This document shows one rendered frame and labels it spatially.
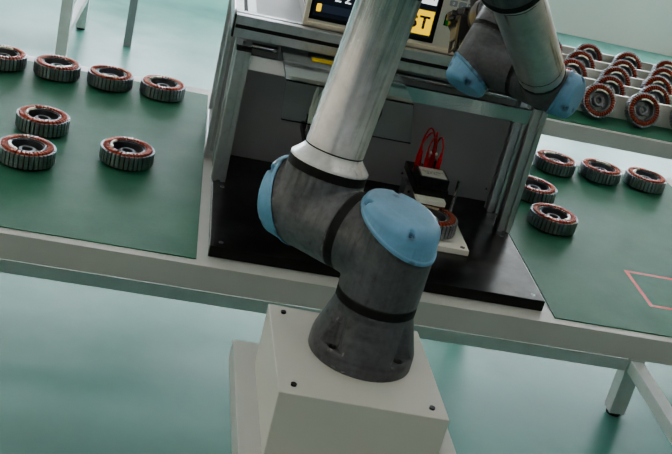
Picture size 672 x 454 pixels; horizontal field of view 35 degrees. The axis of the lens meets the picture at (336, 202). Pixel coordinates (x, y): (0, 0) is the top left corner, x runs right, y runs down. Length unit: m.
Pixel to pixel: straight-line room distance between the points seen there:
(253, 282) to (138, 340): 1.21
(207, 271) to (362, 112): 0.56
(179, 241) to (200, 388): 1.02
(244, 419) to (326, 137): 0.41
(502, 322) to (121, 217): 0.73
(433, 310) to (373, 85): 0.64
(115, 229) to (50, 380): 0.98
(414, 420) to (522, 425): 1.75
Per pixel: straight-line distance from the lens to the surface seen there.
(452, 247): 2.14
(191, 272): 1.91
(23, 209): 2.00
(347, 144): 1.47
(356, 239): 1.43
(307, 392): 1.41
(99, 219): 2.00
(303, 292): 1.93
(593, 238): 2.51
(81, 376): 2.91
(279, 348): 1.49
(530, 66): 1.62
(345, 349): 1.47
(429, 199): 2.20
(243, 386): 1.59
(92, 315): 3.18
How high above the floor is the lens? 1.60
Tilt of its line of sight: 22 degrees down
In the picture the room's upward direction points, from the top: 14 degrees clockwise
